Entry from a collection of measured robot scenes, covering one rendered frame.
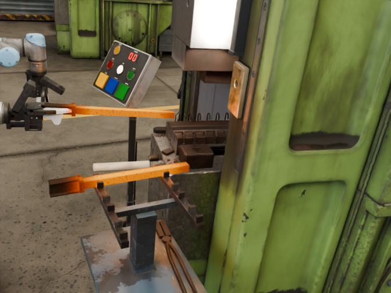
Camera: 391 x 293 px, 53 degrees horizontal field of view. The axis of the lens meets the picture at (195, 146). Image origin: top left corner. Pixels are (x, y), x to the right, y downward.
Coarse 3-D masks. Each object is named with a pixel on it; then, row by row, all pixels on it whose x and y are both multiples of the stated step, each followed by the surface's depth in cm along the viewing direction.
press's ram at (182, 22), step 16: (176, 0) 150; (192, 0) 131; (208, 0) 130; (224, 0) 132; (176, 16) 151; (192, 16) 132; (208, 16) 133; (224, 16) 134; (176, 32) 152; (192, 32) 134; (208, 32) 135; (224, 32) 137; (208, 48) 138; (224, 48) 140
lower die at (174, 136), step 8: (208, 120) 180; (216, 120) 181; (224, 120) 182; (168, 128) 171; (168, 136) 172; (176, 136) 158; (192, 136) 160; (200, 136) 161; (208, 136) 161; (224, 136) 163; (176, 144) 159; (192, 144) 160; (176, 152) 160; (216, 152) 165; (224, 152) 166
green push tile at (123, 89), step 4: (120, 84) 196; (124, 84) 195; (120, 88) 195; (124, 88) 194; (128, 88) 192; (116, 92) 197; (120, 92) 195; (124, 92) 193; (116, 96) 196; (120, 96) 194; (124, 96) 192
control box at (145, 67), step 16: (112, 48) 210; (128, 48) 201; (112, 64) 206; (128, 64) 198; (144, 64) 190; (160, 64) 195; (96, 80) 211; (128, 80) 195; (144, 80) 193; (112, 96) 199; (128, 96) 192
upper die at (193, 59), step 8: (176, 40) 152; (176, 48) 153; (184, 48) 142; (192, 48) 142; (200, 48) 142; (176, 56) 153; (184, 56) 142; (192, 56) 143; (200, 56) 144; (208, 56) 145; (216, 56) 146; (224, 56) 146; (232, 56) 147; (184, 64) 143; (192, 64) 144; (200, 64) 145; (208, 64) 146; (216, 64) 147; (224, 64) 148; (232, 64) 149
